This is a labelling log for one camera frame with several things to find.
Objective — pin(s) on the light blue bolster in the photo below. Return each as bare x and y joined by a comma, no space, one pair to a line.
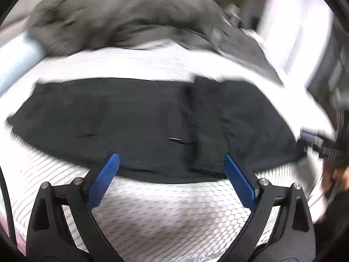
19,54

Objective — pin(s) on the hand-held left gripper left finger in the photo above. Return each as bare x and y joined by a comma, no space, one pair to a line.
105,180

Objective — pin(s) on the black pants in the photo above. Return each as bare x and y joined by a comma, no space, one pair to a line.
122,120

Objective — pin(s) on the white honeycomb bed cover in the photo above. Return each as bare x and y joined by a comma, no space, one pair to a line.
163,218

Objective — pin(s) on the grey jacket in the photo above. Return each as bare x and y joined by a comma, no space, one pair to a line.
122,19

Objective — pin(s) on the person's right hand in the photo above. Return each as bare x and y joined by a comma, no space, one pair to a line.
336,176

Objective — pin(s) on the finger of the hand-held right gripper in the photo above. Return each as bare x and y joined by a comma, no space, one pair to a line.
308,136

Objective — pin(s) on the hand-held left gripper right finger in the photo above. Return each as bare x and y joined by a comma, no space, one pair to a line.
240,180

